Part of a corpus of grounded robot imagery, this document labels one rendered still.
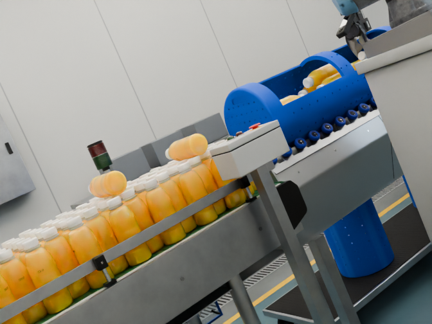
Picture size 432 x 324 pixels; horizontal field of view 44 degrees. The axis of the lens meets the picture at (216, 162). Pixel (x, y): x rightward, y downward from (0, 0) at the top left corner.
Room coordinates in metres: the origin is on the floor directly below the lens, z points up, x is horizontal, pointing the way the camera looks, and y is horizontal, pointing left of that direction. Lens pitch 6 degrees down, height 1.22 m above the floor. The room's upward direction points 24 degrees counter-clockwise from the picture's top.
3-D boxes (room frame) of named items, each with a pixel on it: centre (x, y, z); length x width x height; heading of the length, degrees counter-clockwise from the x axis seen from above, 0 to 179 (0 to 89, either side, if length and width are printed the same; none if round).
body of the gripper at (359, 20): (2.22, -0.76, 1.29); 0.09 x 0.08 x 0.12; 122
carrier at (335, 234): (2.62, -0.50, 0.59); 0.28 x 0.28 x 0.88
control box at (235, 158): (1.54, -0.11, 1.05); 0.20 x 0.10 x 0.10; 122
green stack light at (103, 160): (2.00, 0.39, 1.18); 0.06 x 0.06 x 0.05
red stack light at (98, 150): (2.00, 0.39, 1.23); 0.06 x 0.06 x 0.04
